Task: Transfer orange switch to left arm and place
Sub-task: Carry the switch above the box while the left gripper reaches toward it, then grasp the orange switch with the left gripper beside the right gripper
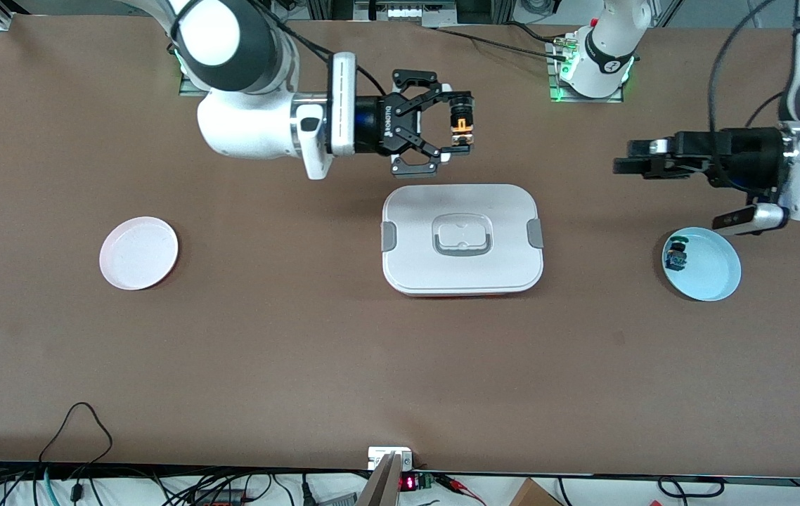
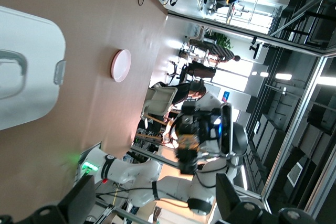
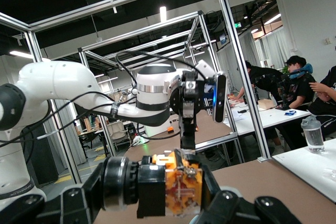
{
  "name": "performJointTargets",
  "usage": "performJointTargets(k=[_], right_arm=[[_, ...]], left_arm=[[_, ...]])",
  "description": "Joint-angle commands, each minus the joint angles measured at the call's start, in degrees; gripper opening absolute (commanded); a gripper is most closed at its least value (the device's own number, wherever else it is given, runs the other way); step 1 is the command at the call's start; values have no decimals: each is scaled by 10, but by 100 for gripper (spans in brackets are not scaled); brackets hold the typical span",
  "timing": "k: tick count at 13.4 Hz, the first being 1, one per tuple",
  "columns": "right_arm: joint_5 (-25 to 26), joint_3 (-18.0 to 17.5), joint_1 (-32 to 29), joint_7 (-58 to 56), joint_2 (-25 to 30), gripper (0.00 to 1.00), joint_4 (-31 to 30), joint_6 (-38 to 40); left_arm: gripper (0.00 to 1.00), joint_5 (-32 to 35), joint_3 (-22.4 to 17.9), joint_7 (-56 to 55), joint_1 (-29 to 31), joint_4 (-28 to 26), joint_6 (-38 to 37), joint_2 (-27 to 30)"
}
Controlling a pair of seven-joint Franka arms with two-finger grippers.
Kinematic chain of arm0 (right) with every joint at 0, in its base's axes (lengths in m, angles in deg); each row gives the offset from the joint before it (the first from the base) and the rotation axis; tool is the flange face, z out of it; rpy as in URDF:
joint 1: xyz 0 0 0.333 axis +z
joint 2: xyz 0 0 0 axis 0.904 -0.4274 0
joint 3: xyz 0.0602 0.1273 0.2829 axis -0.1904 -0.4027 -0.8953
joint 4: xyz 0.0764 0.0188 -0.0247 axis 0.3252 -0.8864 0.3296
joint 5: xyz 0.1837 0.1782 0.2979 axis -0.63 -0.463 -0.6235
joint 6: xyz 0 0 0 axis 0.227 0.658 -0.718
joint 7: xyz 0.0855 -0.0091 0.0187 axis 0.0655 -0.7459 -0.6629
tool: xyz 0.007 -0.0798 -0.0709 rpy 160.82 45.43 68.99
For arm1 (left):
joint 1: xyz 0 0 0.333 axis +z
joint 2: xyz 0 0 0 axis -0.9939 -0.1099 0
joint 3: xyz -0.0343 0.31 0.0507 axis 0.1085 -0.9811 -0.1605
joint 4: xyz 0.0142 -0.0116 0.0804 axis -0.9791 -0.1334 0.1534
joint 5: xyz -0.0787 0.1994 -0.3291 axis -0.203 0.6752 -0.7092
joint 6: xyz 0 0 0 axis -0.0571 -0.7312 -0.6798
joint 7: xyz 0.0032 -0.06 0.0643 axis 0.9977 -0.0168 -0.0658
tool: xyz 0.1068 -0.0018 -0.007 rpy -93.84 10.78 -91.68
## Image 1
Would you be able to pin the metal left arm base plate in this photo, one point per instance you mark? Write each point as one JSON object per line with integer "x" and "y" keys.
{"x": 552, "y": 77}

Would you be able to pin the white lunch box grey clips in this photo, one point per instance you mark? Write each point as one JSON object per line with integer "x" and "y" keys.
{"x": 463, "y": 270}

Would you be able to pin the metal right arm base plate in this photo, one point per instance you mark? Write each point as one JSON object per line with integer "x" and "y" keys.
{"x": 185, "y": 90}

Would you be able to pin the small white bracket device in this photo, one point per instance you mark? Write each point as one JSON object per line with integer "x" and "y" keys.
{"x": 379, "y": 453}

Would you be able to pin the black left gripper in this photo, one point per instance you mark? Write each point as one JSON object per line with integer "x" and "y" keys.
{"x": 743, "y": 156}

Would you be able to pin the brown cardboard box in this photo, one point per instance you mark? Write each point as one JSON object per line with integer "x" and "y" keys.
{"x": 533, "y": 495}

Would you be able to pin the red LED display module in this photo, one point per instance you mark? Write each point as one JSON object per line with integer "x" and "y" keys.
{"x": 408, "y": 483}

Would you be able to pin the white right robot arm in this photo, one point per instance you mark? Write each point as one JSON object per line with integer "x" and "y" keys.
{"x": 245, "y": 126}

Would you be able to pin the red clip test leads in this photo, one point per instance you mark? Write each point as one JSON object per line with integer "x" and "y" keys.
{"x": 456, "y": 483}

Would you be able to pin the white power strip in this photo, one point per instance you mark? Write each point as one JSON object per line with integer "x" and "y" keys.
{"x": 407, "y": 13}

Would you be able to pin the light blue round plate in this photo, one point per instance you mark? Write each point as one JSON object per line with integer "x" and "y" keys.
{"x": 713, "y": 267}

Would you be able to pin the pink round plate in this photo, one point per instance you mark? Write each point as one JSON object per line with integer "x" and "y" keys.
{"x": 133, "y": 274}

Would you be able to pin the orange push button switch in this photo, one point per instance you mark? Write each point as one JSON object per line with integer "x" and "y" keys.
{"x": 462, "y": 123}

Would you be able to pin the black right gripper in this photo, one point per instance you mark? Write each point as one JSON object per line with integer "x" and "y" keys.
{"x": 380, "y": 125}

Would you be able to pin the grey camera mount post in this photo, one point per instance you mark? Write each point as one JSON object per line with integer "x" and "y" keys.
{"x": 380, "y": 488}

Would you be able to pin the green push button switch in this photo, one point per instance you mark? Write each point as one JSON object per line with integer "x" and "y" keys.
{"x": 676, "y": 260}

